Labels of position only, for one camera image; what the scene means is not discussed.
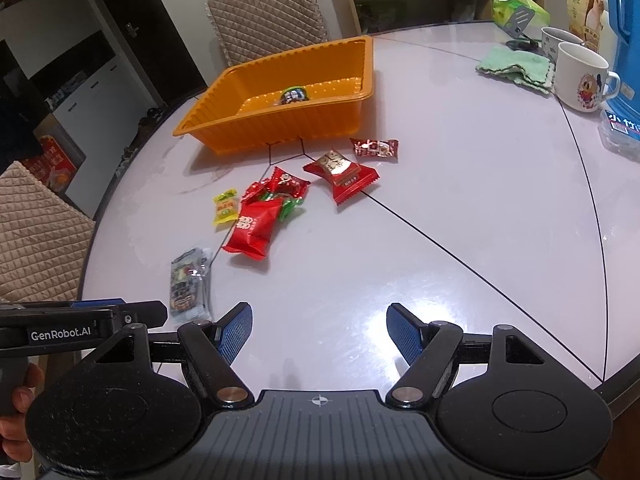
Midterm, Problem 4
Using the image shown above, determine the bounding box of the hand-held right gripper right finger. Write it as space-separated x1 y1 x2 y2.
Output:
386 302 551 409

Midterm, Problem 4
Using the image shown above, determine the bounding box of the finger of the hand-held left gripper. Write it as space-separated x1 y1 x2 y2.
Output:
112 301 169 332
0 300 126 311

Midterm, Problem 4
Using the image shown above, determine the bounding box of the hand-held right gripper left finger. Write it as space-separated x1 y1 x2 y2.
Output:
75 302 253 408

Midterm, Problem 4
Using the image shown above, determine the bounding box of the grey and black snack packet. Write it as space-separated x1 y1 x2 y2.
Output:
170 247 214 324

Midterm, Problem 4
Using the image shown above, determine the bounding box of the red packet with white print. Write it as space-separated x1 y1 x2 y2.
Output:
221 197 285 261

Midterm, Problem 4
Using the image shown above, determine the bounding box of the yellow snack packet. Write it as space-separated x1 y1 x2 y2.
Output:
213 188 240 226

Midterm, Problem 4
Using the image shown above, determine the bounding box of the red candy with green ends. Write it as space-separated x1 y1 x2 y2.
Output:
241 166 311 223

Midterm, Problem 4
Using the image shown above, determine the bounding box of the red packet with gold label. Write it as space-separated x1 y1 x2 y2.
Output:
302 150 381 206

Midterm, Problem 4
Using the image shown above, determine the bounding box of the dark red printed snack packet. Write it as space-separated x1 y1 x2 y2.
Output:
349 137 399 162

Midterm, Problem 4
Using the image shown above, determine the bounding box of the orange plastic tray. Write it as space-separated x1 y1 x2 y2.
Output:
172 35 376 156

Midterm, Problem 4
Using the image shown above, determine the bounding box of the person's left hand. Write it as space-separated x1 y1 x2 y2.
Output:
0 362 47 466

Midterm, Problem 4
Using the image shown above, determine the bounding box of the chair with beige quilted cover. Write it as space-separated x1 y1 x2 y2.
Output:
0 160 97 304

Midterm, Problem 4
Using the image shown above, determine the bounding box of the red gift box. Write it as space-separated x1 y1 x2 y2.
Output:
34 135 87 194

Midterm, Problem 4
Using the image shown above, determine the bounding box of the white cabinet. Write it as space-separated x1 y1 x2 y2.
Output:
30 30 168 183

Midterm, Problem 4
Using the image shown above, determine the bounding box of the green and black candy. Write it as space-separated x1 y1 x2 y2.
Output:
277 86 311 106

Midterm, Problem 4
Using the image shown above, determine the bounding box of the green cloth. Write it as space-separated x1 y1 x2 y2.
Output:
475 46 554 96

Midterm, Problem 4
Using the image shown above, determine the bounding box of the clear plastic box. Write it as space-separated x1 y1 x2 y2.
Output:
598 107 640 162

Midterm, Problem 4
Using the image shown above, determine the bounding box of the white mug with cartoon print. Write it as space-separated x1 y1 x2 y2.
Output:
554 41 621 114

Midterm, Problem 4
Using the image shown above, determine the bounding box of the quilted beige chair back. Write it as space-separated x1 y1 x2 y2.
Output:
206 0 330 67

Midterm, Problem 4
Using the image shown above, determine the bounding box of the plain white mug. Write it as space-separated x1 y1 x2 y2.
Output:
541 26 587 59

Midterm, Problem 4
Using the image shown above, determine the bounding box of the wooden shelf unit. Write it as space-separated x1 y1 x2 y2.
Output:
323 0 545 37

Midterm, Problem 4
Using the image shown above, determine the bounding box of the grey phone stand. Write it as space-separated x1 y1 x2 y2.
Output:
505 2 539 52

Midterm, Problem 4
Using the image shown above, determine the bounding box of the blue container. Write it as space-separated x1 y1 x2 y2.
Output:
602 0 640 122

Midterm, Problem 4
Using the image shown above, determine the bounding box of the printed yellow carton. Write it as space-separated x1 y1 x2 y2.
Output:
563 0 609 54

